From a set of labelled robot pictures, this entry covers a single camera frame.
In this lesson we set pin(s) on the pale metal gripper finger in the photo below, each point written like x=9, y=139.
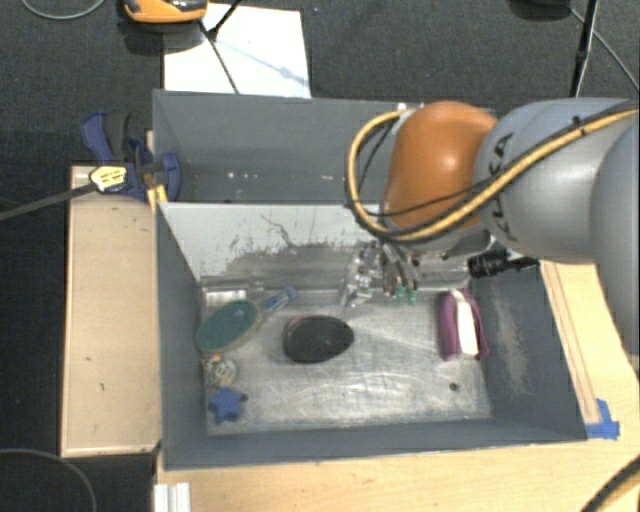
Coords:
x=349, y=292
x=364, y=296

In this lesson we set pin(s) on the grey metal bin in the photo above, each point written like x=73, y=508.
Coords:
x=280, y=150

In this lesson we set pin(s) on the pale patterned round thing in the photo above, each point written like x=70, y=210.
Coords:
x=220, y=371

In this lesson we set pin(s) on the blue star-shaped toy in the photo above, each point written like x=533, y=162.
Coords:
x=226, y=405

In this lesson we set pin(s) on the pale wood flat board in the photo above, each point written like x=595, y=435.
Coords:
x=112, y=320

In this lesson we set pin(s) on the black cylinder on white bracket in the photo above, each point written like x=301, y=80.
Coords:
x=487, y=265

